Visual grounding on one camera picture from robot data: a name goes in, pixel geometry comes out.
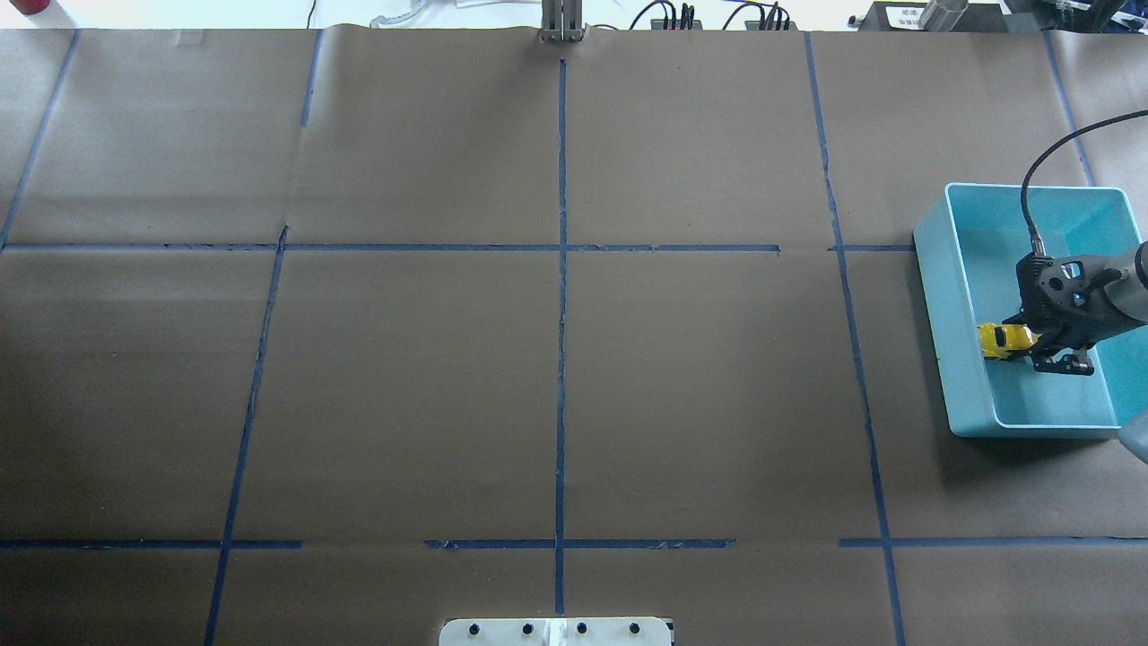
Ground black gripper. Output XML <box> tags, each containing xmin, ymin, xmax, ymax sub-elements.
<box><xmin>1005</xmin><ymin>299</ymin><xmax>1122</xmax><ymax>378</ymax></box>

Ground yellow beetle toy car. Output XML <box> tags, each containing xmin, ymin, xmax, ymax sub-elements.
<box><xmin>976</xmin><ymin>322</ymin><xmax>1040</xmax><ymax>361</ymax></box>

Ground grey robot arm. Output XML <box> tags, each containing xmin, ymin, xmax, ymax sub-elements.
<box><xmin>982</xmin><ymin>233</ymin><xmax>1147</xmax><ymax>378</ymax></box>

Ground light blue plastic bin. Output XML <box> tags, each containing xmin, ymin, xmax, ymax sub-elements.
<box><xmin>913</xmin><ymin>182</ymin><xmax>1145</xmax><ymax>439</ymax></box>

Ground steel cylinder weight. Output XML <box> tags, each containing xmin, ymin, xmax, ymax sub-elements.
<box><xmin>918</xmin><ymin>0</ymin><xmax>969</xmax><ymax>33</ymax></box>

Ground black power strip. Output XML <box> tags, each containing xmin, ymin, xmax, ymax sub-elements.
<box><xmin>626</xmin><ymin>1</ymin><xmax>798</xmax><ymax>32</ymax></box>

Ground red fire extinguisher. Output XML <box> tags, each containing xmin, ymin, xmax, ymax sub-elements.
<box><xmin>9</xmin><ymin>0</ymin><xmax>52</xmax><ymax>16</ymax></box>

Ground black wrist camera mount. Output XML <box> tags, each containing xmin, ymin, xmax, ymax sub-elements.
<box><xmin>1015</xmin><ymin>252</ymin><xmax>1125</xmax><ymax>311</ymax></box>

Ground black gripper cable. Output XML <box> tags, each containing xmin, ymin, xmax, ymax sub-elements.
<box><xmin>1021</xmin><ymin>109</ymin><xmax>1148</xmax><ymax>257</ymax></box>

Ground aluminium frame post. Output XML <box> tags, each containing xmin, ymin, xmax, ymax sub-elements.
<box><xmin>540</xmin><ymin>0</ymin><xmax>585</xmax><ymax>42</ymax></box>

